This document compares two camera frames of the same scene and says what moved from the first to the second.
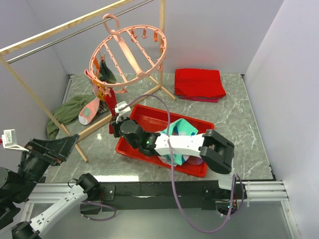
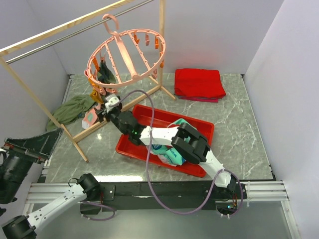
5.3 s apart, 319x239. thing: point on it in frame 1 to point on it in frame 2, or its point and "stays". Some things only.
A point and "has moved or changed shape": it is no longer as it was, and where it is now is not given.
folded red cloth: x=199 y=84 stays
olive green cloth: x=68 y=111 stays
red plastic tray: x=153 y=121 stays
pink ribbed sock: x=90 y=109 has moved or changed shape
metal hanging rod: x=54 y=42 stays
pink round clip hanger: x=130 y=55 has moved or changed shape
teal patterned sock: x=178 y=159 stays
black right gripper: x=116 y=125 to x=108 y=114
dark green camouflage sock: x=105 y=74 stays
